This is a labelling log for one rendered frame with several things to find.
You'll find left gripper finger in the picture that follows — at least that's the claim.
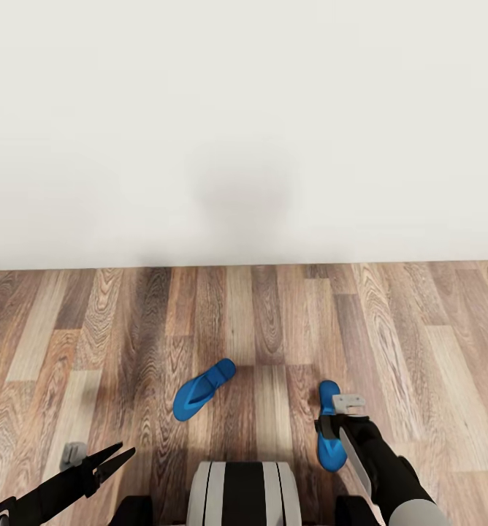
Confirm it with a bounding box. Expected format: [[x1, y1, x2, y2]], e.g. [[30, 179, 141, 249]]
[[86, 442, 123, 470], [94, 448, 136, 488]]

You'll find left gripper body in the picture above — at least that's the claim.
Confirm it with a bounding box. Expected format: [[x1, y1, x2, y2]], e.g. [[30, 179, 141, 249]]
[[38, 458, 99, 523]]

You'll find sandal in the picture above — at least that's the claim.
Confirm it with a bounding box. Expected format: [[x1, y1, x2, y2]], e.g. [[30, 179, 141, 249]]
[[173, 359, 236, 422], [318, 381, 347, 473]]

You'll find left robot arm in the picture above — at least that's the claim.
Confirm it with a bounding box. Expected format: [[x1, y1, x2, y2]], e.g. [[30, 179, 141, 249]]
[[0, 441, 136, 526]]

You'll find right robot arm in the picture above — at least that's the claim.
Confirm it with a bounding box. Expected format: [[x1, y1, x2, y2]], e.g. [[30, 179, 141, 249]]
[[314, 394, 453, 526]]

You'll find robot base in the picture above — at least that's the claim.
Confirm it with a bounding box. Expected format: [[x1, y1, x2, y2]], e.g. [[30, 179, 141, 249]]
[[110, 495, 378, 526]]

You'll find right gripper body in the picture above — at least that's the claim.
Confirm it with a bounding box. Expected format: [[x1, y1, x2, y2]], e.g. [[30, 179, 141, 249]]
[[320, 414, 343, 440]]

